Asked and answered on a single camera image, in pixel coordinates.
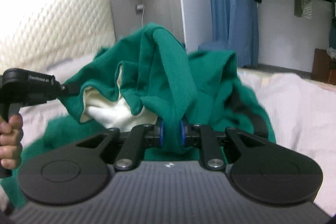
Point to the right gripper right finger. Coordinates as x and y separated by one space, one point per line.
204 139

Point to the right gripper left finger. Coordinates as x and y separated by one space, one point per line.
134 143

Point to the green hooded sweatshirt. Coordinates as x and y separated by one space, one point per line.
149 75

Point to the person's left hand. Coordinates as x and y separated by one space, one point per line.
11 137

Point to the cream padded headboard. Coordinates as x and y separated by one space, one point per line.
61 31

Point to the grey bed quilt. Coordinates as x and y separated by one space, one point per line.
302 114

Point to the blue covered chair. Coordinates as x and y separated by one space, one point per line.
241 36

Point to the brown wooden box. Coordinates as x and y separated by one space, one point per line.
323 67

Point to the blue curtain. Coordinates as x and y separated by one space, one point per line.
220 13

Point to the striped hanging garment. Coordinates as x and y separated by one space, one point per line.
303 8

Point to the white charger with cable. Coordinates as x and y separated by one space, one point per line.
140 9

